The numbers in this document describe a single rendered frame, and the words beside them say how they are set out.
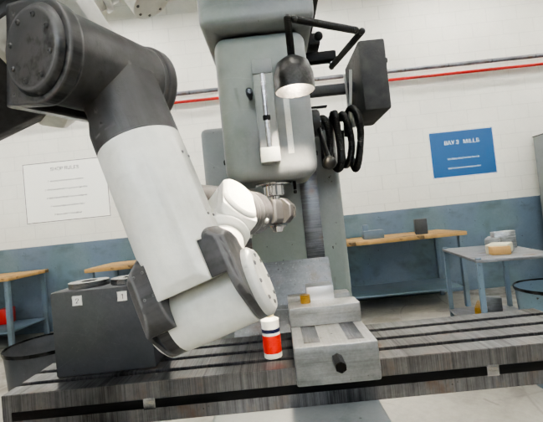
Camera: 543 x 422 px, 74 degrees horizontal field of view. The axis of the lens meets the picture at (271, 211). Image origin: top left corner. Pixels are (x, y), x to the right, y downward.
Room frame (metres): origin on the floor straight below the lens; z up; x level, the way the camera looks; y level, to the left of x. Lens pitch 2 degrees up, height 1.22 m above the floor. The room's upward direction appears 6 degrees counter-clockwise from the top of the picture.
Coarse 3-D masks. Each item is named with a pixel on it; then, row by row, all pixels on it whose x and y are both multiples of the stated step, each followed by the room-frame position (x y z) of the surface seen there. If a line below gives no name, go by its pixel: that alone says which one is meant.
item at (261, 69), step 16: (256, 64) 0.72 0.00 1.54; (256, 80) 0.72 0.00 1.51; (272, 80) 0.72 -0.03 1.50; (256, 96) 0.72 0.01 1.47; (272, 96) 0.72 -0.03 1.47; (256, 112) 0.72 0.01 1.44; (272, 112) 0.72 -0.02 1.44; (272, 128) 0.72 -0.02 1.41; (272, 144) 0.72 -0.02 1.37; (272, 160) 0.72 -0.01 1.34
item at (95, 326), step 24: (72, 288) 0.82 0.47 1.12; (96, 288) 0.81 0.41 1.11; (120, 288) 0.81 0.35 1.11; (72, 312) 0.80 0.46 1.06; (96, 312) 0.81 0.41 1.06; (120, 312) 0.81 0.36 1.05; (72, 336) 0.80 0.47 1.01; (96, 336) 0.81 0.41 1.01; (120, 336) 0.81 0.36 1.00; (144, 336) 0.81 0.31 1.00; (72, 360) 0.80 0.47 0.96; (96, 360) 0.80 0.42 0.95; (120, 360) 0.81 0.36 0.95; (144, 360) 0.81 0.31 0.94
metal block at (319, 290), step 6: (318, 282) 0.87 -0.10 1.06; (324, 282) 0.86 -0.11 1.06; (306, 288) 0.82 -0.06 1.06; (312, 288) 0.82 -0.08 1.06; (318, 288) 0.82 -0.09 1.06; (324, 288) 0.82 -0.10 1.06; (330, 288) 0.82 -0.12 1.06; (312, 294) 0.82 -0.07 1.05; (318, 294) 0.82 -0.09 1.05; (324, 294) 0.82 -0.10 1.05; (330, 294) 0.82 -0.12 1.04; (312, 300) 0.82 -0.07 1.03
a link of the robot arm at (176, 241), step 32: (160, 128) 0.36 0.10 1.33; (128, 160) 0.35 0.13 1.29; (160, 160) 0.35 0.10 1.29; (128, 192) 0.34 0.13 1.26; (160, 192) 0.34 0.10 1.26; (192, 192) 0.36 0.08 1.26; (128, 224) 0.35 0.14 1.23; (160, 224) 0.34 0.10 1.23; (192, 224) 0.35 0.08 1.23; (160, 256) 0.34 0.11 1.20; (192, 256) 0.34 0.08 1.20; (224, 256) 0.34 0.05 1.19; (256, 256) 0.41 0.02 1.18; (128, 288) 0.36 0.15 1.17; (160, 288) 0.34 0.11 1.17; (256, 288) 0.36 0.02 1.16; (160, 320) 0.35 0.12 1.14
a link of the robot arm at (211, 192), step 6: (204, 186) 0.64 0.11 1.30; (210, 186) 0.66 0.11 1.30; (216, 186) 0.68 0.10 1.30; (204, 192) 0.63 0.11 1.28; (210, 192) 0.64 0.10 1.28; (216, 192) 0.61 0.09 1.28; (210, 198) 0.62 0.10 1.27; (216, 198) 0.61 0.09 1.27; (258, 198) 0.69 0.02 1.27; (210, 204) 0.61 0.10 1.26; (216, 204) 0.60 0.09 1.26; (258, 204) 0.68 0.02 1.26; (258, 210) 0.67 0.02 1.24; (258, 216) 0.67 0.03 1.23; (258, 222) 0.68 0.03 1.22; (258, 228) 0.69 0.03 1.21
